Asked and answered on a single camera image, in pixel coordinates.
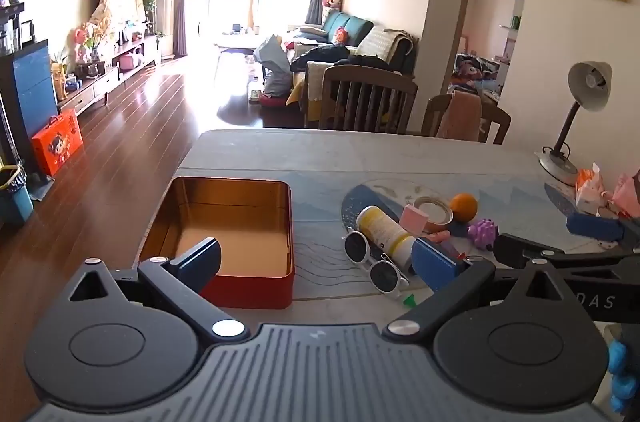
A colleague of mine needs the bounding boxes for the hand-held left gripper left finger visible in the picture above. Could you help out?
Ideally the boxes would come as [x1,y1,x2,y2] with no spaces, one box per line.
[67,237,249,345]

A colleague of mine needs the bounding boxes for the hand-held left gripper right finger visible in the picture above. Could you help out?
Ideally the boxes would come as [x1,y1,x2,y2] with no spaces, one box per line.
[382,236,576,345]

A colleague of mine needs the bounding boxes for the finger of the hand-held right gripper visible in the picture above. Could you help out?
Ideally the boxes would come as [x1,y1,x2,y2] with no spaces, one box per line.
[492,233,640,274]
[566,213,640,249]

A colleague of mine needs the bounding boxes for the purple spiky toy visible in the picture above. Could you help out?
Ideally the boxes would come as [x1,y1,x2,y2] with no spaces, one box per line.
[467,218,500,250]

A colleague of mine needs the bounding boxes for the pink block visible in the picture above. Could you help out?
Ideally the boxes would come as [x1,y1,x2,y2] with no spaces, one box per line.
[399,203,432,233]

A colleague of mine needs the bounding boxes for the red tin box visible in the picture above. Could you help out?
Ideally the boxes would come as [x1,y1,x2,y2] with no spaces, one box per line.
[137,176,296,310]

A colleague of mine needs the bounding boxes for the brown tape roll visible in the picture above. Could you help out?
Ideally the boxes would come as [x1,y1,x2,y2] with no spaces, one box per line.
[412,196,454,225]

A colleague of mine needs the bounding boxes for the white and yellow bottle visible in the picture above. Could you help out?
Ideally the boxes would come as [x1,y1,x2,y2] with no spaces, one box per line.
[356,205,418,275]

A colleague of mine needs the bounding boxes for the orange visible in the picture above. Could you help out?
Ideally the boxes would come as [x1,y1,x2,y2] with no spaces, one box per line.
[450,193,479,223]

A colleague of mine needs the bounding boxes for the white sunglasses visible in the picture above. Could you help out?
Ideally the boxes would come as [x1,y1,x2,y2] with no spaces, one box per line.
[344,227,412,300]

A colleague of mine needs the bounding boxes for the person's right hand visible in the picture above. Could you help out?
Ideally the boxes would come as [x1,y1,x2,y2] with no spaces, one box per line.
[607,339,640,414]

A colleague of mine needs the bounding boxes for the pink bag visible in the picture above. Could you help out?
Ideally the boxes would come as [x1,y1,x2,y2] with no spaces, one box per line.
[607,175,640,218]

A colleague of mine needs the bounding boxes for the grey desk lamp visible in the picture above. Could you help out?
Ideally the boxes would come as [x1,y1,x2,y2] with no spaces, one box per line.
[537,61,613,187]

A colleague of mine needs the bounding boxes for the pink towel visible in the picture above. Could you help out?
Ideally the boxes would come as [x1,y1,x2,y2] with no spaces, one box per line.
[436,90,482,140]

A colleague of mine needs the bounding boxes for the orange gift box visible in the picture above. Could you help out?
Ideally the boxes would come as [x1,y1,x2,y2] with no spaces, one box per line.
[31,109,83,177]

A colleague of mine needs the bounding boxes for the blue waste bin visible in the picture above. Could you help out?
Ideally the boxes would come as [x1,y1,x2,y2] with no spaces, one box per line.
[0,165,35,224]

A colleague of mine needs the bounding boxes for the dark wooden slatted chair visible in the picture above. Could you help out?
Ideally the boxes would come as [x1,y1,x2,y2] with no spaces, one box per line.
[318,65,418,135]

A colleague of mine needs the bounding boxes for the light blue bag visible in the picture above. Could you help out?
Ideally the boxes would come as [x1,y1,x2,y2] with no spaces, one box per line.
[252,35,292,98]

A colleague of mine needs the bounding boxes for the wooden tv cabinet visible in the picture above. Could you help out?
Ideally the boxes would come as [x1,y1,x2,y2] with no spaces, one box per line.
[57,35,161,118]

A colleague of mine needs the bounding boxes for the coffee table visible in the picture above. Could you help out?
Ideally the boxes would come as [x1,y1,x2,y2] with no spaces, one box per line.
[212,30,271,53]

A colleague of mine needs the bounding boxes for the white sofa blanket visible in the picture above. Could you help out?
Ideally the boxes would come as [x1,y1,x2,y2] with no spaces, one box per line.
[357,25,408,60]

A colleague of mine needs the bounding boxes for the black clothes pile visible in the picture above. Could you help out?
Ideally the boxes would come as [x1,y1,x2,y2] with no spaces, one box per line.
[290,45,351,70]

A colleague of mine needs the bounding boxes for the black cabinet with blue panel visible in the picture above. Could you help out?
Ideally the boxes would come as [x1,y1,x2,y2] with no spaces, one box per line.
[0,38,58,175]

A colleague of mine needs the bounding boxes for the teal sofa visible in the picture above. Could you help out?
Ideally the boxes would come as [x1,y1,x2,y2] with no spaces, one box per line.
[287,11,418,76]

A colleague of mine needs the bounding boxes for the white standing air conditioner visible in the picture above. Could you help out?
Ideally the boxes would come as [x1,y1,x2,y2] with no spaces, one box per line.
[154,0,179,58]

